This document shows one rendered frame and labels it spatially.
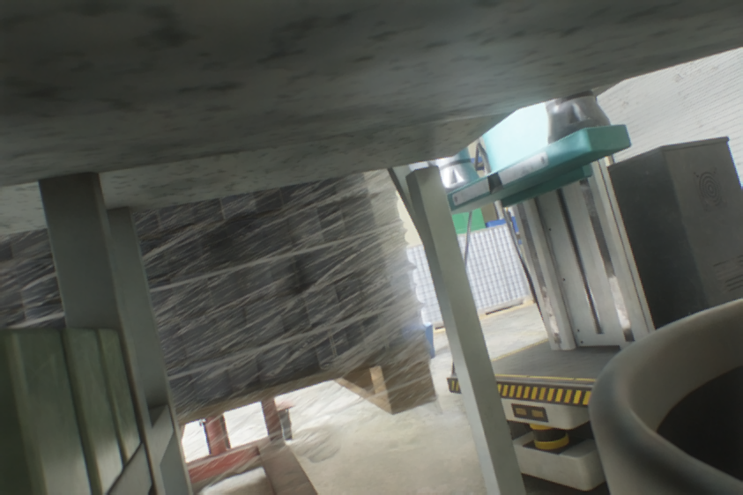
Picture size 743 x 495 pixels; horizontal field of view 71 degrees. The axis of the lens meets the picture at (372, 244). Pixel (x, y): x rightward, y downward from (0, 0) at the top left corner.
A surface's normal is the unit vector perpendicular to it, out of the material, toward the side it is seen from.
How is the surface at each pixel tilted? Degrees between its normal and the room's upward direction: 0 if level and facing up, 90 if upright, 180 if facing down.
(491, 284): 89
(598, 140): 90
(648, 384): 88
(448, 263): 90
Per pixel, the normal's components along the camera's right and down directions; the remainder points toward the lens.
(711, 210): 0.44, -0.18
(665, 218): -0.86, 0.18
